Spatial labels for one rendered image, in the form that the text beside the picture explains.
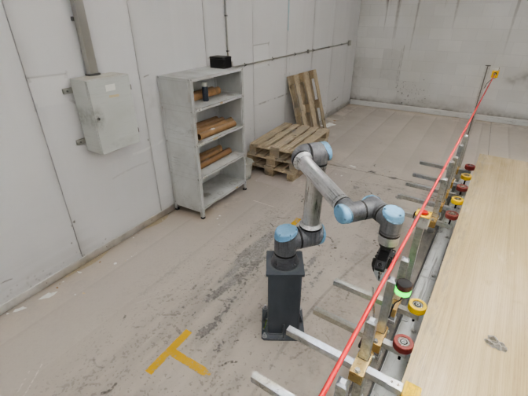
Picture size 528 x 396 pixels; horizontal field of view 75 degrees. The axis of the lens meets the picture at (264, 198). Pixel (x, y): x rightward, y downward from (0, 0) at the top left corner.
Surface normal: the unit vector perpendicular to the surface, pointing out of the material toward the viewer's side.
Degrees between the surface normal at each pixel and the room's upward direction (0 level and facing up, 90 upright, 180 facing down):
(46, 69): 90
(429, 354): 0
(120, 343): 0
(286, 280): 90
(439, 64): 90
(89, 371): 0
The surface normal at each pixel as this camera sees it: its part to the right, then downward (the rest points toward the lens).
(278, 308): -0.02, 0.47
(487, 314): 0.00, -0.88
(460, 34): -0.52, 0.40
